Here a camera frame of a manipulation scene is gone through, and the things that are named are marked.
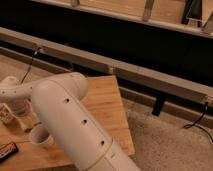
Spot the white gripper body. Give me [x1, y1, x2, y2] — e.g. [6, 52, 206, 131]
[9, 100, 31, 117]

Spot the white sponge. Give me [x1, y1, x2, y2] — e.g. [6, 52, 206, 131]
[18, 113, 39, 132]

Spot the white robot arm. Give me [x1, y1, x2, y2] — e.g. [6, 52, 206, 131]
[0, 72, 140, 171]

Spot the white paper cup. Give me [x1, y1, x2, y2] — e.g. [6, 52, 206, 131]
[29, 124, 54, 148]

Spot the dark snack bar wrapper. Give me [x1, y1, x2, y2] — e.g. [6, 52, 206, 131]
[0, 142, 19, 163]

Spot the wooden board table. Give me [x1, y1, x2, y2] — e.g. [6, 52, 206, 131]
[0, 76, 135, 171]

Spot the black cable right floor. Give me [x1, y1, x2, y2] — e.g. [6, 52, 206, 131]
[182, 101, 213, 143]

